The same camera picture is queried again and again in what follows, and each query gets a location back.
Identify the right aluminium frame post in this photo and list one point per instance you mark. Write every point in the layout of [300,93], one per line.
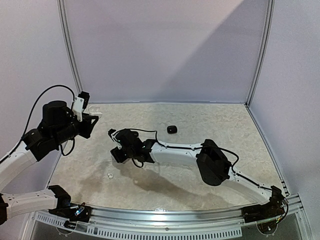
[262,51]

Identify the aluminium frame post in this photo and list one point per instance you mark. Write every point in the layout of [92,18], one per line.
[62,10]
[262,51]

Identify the left aluminium frame post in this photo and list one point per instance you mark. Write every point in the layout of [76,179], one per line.
[62,10]

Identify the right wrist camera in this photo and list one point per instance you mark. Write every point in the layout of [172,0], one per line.
[113,135]

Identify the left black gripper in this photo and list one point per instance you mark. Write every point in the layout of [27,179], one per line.
[88,127]

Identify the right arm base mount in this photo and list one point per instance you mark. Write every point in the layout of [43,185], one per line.
[277,207]

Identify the white earbud charging case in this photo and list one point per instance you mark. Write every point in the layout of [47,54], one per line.
[95,111]

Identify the aluminium front rail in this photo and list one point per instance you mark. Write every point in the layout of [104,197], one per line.
[122,224]

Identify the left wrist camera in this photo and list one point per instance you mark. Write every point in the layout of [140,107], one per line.
[79,104]

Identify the white earbud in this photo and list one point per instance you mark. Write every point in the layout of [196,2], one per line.
[110,176]

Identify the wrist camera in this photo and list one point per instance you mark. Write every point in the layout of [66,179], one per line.
[113,135]
[79,104]

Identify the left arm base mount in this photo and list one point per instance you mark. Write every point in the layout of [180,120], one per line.
[66,209]

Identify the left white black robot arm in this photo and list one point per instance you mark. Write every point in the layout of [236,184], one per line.
[59,124]

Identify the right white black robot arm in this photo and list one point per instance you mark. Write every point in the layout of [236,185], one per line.
[214,167]

